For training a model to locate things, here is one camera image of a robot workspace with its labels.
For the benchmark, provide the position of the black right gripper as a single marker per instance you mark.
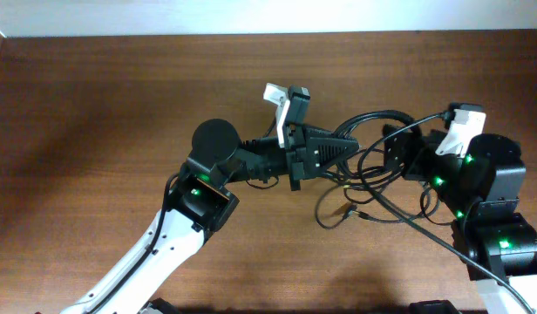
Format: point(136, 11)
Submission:
point(395, 148)

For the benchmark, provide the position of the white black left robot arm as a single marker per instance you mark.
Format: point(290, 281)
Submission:
point(197, 203)

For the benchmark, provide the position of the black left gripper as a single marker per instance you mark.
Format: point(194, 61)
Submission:
point(299, 151)

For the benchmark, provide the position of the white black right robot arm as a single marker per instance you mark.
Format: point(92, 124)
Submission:
point(482, 191)

